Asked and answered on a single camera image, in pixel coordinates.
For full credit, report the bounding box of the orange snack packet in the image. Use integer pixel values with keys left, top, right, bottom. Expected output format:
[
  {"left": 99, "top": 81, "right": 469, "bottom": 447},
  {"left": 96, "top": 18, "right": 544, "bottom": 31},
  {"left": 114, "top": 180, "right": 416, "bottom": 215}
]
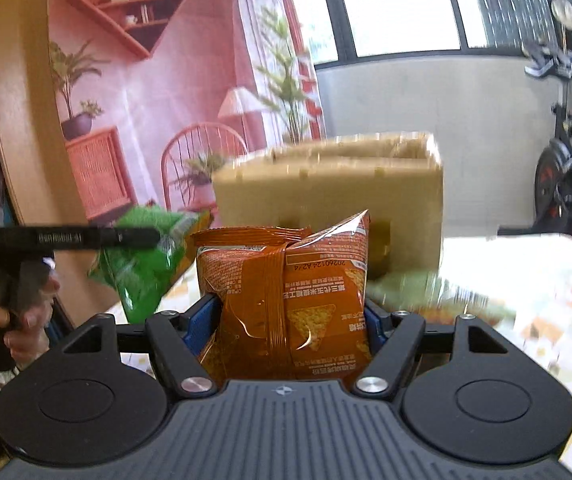
[{"left": 193, "top": 209, "right": 373, "bottom": 391}]

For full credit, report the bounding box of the person's left hand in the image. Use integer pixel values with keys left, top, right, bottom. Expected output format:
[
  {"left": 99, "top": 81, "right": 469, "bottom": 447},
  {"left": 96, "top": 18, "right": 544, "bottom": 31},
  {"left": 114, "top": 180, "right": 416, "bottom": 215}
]
[{"left": 0, "top": 275, "right": 62, "bottom": 373}]

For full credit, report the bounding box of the cardboard box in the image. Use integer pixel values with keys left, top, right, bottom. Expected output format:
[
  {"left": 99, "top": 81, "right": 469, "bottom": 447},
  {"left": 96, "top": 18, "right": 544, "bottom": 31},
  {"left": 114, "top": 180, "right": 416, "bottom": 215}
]
[{"left": 213, "top": 132, "right": 444, "bottom": 281}]

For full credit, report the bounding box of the green snack packet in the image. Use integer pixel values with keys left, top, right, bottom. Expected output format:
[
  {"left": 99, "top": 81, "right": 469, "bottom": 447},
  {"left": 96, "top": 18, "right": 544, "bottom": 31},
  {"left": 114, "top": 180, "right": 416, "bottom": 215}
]
[{"left": 88, "top": 205, "right": 202, "bottom": 325}]

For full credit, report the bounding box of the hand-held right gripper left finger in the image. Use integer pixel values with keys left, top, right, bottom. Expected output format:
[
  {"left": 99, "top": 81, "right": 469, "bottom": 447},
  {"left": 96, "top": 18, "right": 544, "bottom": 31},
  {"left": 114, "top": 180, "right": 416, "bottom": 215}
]
[{"left": 60, "top": 294, "right": 223, "bottom": 402}]

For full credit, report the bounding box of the pale green packet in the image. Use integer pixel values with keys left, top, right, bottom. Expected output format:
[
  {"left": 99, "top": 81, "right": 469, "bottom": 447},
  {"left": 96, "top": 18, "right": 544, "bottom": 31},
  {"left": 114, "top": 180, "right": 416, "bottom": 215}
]
[{"left": 366, "top": 267, "right": 517, "bottom": 323}]

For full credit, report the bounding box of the checked floral tablecloth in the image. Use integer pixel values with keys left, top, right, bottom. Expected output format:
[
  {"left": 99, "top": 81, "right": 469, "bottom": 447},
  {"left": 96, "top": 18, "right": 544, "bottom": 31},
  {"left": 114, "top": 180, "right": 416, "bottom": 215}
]
[{"left": 111, "top": 232, "right": 572, "bottom": 480}]

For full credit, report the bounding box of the black exercise bike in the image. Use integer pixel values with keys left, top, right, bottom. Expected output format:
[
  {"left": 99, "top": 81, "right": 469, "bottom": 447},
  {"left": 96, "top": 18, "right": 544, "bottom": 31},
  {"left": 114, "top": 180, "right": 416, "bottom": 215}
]
[{"left": 521, "top": 0, "right": 572, "bottom": 236}]

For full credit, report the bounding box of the black framed window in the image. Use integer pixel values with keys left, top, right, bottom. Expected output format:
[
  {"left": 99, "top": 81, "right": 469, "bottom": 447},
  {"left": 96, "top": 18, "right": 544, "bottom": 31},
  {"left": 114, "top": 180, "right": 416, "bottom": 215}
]
[{"left": 313, "top": 0, "right": 572, "bottom": 66}]

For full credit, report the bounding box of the tan curved wooden board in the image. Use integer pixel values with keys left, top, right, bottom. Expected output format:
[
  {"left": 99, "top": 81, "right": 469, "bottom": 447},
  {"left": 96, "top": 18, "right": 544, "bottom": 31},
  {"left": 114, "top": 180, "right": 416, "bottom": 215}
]
[{"left": 0, "top": 0, "right": 117, "bottom": 326}]

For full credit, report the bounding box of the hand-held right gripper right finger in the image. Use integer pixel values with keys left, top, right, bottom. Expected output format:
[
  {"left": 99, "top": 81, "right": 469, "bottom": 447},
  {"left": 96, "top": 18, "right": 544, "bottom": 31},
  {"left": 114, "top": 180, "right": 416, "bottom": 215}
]
[{"left": 351, "top": 300, "right": 509, "bottom": 402}]

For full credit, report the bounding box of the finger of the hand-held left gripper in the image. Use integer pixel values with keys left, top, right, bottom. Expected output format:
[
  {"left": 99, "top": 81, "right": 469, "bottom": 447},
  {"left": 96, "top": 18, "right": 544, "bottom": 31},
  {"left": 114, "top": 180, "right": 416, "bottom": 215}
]
[{"left": 0, "top": 226, "right": 162, "bottom": 252}]

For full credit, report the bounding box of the pink room wall poster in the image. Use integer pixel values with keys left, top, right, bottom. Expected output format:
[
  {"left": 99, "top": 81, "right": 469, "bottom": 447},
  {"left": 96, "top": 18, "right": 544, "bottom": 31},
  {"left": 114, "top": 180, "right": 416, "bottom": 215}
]
[{"left": 47, "top": 0, "right": 327, "bottom": 226}]

